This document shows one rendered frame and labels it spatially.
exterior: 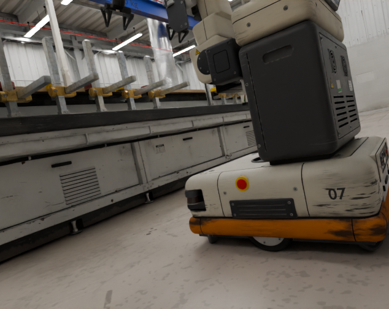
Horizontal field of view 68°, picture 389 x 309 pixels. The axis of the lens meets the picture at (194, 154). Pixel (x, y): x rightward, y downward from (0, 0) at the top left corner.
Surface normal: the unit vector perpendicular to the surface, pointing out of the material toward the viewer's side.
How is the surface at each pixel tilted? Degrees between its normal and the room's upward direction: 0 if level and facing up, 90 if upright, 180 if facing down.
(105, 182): 90
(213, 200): 90
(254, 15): 90
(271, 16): 90
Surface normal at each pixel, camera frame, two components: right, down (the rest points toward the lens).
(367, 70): -0.59, 0.17
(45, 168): 0.78, -0.13
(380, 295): -0.21, -0.98
